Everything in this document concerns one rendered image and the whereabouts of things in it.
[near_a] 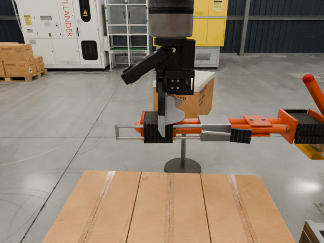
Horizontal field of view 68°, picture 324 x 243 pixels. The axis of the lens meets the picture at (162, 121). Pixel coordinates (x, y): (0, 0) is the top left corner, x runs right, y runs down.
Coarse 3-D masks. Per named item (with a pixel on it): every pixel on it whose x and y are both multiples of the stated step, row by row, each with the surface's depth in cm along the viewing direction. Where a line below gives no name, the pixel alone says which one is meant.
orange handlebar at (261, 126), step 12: (192, 120) 60; (240, 120) 60; (252, 120) 58; (264, 120) 58; (276, 120) 60; (180, 132) 56; (192, 132) 56; (252, 132) 56; (264, 132) 56; (276, 132) 56; (288, 132) 56
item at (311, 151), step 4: (296, 144) 75; (300, 144) 73; (304, 144) 72; (308, 144) 72; (300, 148) 73; (304, 148) 71; (308, 148) 70; (312, 148) 70; (316, 148) 69; (304, 152) 71; (308, 152) 69; (312, 152) 68; (316, 152) 68; (320, 152) 68; (308, 156) 69; (312, 156) 67; (316, 156) 67; (320, 156) 67
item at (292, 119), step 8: (280, 112) 60; (288, 112) 62; (296, 112) 62; (304, 112) 62; (312, 112) 60; (288, 120) 57; (296, 120) 54; (304, 120) 57; (312, 120) 57; (320, 120) 57; (296, 128) 54; (304, 128) 54; (312, 128) 54; (320, 128) 54; (288, 136) 57; (296, 136) 55; (304, 136) 55; (312, 136) 55; (320, 136) 55
